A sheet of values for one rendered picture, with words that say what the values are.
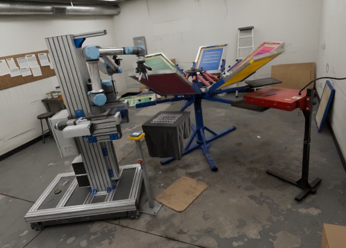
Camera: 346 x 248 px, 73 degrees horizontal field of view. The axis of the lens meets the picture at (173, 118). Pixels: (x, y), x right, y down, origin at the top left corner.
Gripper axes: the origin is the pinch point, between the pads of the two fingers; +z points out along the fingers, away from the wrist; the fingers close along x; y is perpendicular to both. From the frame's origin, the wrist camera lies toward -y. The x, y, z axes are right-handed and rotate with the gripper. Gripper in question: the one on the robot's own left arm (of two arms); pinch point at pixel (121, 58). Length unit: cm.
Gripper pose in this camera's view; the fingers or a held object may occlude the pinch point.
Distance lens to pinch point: 341.7
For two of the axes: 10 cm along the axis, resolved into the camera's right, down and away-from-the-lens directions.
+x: 9.2, 1.4, -3.7
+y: 0.2, 9.2, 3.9
